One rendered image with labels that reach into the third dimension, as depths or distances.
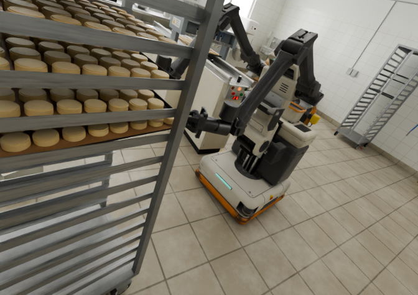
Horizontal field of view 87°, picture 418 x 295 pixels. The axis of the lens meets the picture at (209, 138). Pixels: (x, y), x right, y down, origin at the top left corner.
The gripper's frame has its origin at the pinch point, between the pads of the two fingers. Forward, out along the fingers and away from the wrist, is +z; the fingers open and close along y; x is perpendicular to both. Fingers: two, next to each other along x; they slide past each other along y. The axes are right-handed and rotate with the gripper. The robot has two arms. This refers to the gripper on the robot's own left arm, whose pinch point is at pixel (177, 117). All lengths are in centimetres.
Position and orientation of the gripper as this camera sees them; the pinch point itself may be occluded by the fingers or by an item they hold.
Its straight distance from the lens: 78.0
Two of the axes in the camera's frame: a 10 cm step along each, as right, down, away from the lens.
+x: 1.9, 5.5, -8.1
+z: -9.2, -1.8, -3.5
